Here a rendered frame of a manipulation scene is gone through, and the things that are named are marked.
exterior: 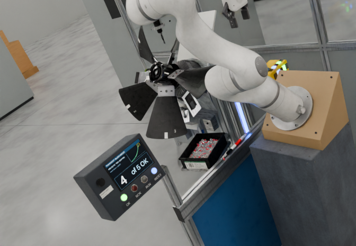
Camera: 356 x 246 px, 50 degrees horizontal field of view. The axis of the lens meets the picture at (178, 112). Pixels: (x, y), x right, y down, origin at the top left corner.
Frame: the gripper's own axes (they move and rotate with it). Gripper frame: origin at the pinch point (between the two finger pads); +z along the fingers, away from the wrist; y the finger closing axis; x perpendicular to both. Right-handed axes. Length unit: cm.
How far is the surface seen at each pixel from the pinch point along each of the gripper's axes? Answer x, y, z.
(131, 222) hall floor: 141, -26, 143
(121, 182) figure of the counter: 9, -74, 27
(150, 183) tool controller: 7, -65, 34
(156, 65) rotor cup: 61, -2, 18
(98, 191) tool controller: 9, -82, 24
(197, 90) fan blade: 29.8, -8.2, 28.6
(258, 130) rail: 13, 5, 58
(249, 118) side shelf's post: 61, 53, 88
